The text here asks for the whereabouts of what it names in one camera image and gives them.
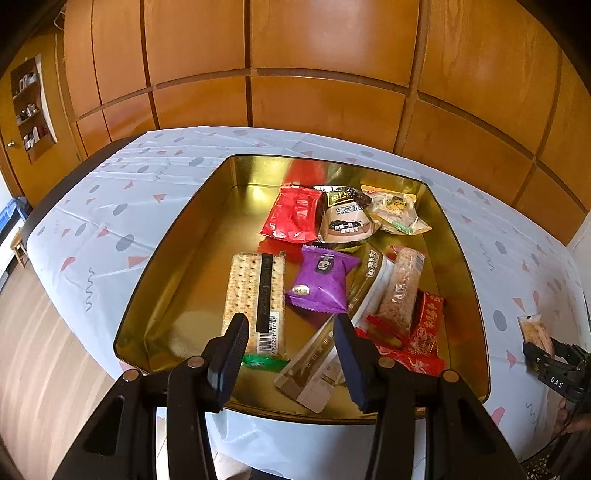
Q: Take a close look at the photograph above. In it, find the purple snack packet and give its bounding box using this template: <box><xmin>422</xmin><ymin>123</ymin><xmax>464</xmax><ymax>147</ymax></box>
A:
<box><xmin>285</xmin><ymin>244</ymin><xmax>362</xmax><ymax>315</ymax></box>

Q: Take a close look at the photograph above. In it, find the small wooden stool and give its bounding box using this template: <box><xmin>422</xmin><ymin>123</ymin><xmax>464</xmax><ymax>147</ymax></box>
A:
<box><xmin>10</xmin><ymin>230</ymin><xmax>31</xmax><ymax>268</ymax></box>

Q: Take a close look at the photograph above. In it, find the plain red snack packet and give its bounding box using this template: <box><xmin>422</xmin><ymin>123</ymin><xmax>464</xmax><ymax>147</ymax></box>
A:
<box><xmin>259</xmin><ymin>185</ymin><xmax>324</xmax><ymax>243</ymax></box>

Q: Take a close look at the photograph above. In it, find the clear brown cake packet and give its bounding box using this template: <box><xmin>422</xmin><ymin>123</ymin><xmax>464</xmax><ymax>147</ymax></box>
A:
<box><xmin>517</xmin><ymin>314</ymin><xmax>555</xmax><ymax>356</ymax></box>

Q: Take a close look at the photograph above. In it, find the green-ended cracker packet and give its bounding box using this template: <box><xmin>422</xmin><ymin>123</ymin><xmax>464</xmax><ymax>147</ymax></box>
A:
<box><xmin>222</xmin><ymin>251</ymin><xmax>291</xmax><ymax>372</ymax></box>

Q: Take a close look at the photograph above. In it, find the gold metal tin box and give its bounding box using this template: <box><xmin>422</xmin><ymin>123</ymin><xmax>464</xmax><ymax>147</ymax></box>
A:
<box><xmin>113</xmin><ymin>154</ymin><xmax>491</xmax><ymax>422</ymax></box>

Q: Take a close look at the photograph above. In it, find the blue crate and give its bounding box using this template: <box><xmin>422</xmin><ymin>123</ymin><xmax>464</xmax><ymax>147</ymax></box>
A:
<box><xmin>0</xmin><ymin>196</ymin><xmax>32</xmax><ymax>241</ymax></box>

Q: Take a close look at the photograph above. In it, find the wooden wardrobe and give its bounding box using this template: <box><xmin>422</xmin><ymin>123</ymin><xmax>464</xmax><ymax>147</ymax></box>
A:
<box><xmin>0</xmin><ymin>0</ymin><xmax>591</xmax><ymax>245</ymax></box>

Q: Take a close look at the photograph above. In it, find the yellow clear snack packet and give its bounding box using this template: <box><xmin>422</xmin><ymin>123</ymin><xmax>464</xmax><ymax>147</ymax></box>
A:
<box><xmin>360</xmin><ymin>185</ymin><xmax>433</xmax><ymax>236</ymax></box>

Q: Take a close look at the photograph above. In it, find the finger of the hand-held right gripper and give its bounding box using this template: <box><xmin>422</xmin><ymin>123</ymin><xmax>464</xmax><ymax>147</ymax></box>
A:
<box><xmin>523</xmin><ymin>342</ymin><xmax>557</xmax><ymax>372</ymax></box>
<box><xmin>551</xmin><ymin>338</ymin><xmax>591</xmax><ymax>370</ymax></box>

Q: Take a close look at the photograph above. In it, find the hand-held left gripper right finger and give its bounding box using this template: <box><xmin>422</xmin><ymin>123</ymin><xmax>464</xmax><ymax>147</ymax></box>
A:
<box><xmin>333</xmin><ymin>314</ymin><xmax>525</xmax><ymax>480</ymax></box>

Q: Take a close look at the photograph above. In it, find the dark brown bread packet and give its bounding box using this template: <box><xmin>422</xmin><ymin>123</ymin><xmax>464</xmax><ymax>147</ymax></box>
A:
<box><xmin>314</xmin><ymin>185</ymin><xmax>380</xmax><ymax>244</ymax></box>

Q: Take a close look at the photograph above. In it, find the person's right hand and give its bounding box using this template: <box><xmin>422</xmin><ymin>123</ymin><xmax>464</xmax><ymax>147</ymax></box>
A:
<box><xmin>556</xmin><ymin>397</ymin><xmax>591</xmax><ymax>437</ymax></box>

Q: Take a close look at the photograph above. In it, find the red white patterned packet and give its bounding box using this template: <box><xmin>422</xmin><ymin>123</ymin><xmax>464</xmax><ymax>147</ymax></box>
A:
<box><xmin>355</xmin><ymin>291</ymin><xmax>448</xmax><ymax>374</ymax></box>

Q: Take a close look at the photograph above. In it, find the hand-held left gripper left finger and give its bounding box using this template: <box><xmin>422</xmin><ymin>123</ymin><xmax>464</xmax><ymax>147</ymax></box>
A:
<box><xmin>55</xmin><ymin>313</ymin><xmax>250</xmax><ymax>480</ymax></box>

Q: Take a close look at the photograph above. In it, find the red-ended sesame bar packet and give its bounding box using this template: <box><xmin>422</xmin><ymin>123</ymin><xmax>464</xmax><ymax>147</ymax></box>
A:
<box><xmin>367</xmin><ymin>246</ymin><xmax>426</xmax><ymax>337</ymax></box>

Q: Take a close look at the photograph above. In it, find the wall niche shelf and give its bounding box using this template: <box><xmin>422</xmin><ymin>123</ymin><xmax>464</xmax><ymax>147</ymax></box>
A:
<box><xmin>10</xmin><ymin>53</ymin><xmax>60</xmax><ymax>164</ymax></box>

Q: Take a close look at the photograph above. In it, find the long gold snack packet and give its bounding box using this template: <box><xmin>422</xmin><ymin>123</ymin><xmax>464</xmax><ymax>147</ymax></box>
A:
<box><xmin>273</xmin><ymin>242</ymin><xmax>398</xmax><ymax>414</ymax></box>

